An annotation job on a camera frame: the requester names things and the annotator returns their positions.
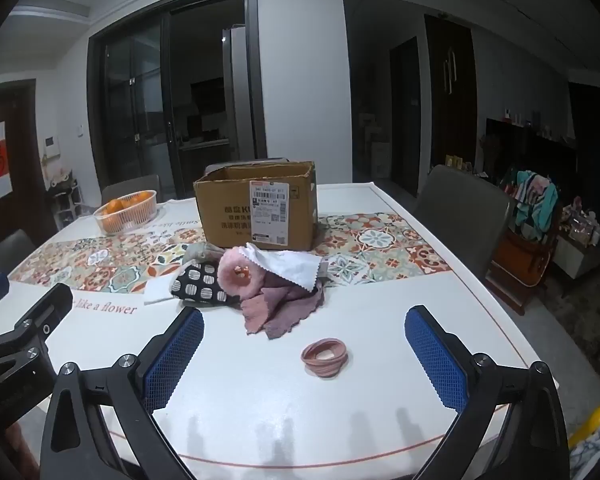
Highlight grey upholstered chair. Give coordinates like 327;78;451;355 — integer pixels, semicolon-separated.
0;230;36;278
101;175;161;206
412;165;516;281

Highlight dark wooden wardrobe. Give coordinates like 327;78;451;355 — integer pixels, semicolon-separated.
424;14;478;178

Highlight white storage rack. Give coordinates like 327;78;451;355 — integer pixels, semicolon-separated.
47;167;83;233

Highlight white plastic basket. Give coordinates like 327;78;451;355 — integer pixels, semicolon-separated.
93;190;159;235

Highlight white low cabinet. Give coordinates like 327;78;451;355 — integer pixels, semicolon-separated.
552;232;600;281

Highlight dark framed sliding glass door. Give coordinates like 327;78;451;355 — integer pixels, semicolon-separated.
87;0;268;201

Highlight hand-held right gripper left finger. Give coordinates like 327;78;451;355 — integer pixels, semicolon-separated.
40;305;206;480

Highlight grey branch print pouch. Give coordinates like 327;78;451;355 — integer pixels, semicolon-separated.
182;241;226;267

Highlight pink cloth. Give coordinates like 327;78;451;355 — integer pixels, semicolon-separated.
240;285;293;336

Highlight brown entrance door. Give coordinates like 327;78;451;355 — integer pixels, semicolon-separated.
0;85;38;256

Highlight yellow plastic toy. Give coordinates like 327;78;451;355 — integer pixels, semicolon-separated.
567;400;600;448

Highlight white zigzag edge cloth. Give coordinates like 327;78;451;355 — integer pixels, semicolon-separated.
237;242;331;293

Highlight pink coiled hair band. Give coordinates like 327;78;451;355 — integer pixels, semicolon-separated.
300;337;351;378

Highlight purple cloth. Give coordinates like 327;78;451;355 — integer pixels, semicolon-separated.
265;280;327;340

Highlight dark television cabinet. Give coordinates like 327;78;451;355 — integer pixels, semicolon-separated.
485;117;578;186

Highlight black patterned pouch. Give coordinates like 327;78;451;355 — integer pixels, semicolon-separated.
170;261;241;307

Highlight pink fluffy scrunchie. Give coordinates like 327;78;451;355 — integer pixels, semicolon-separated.
217;247;266;306

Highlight brown cardboard box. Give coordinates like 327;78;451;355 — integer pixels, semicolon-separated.
193;161;318;252

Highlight white hallway boxes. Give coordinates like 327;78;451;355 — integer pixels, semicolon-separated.
362;115;391;178

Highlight colourful striped clothes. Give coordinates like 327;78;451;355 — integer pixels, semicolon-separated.
500;170;561;241

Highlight dark interior door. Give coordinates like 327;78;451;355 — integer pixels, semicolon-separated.
390;37;422;196

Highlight pile of oranges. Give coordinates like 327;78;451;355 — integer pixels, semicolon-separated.
102;191;153;233

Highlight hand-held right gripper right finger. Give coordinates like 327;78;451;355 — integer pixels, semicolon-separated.
404;305;571;480

